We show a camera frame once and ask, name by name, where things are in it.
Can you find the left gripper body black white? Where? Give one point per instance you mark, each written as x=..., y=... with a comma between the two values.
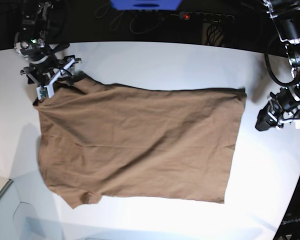
x=289, y=106

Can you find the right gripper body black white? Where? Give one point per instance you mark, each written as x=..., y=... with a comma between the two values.
x=43, y=74

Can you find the brown t-shirt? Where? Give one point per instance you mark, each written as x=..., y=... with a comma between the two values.
x=120, y=141

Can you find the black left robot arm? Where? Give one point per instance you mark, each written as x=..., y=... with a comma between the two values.
x=285, y=15

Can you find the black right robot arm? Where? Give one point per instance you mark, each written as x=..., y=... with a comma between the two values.
x=38, y=42

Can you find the blue box overhead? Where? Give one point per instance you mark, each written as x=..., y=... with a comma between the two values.
x=131, y=5

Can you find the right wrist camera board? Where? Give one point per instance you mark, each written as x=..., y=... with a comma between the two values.
x=44, y=92

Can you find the black power strip red switch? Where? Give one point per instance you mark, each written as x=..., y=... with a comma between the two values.
x=206, y=17

